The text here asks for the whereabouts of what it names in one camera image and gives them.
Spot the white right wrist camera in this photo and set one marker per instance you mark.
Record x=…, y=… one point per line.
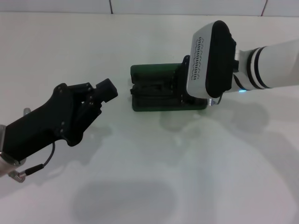
x=201, y=60

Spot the silver connector plug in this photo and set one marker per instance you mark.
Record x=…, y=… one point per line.
x=27, y=111

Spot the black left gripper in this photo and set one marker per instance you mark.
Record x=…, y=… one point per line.
x=35, y=130

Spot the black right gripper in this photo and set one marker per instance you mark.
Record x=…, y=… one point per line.
x=180, y=81

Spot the green glasses case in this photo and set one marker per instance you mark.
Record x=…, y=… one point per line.
x=151, y=107

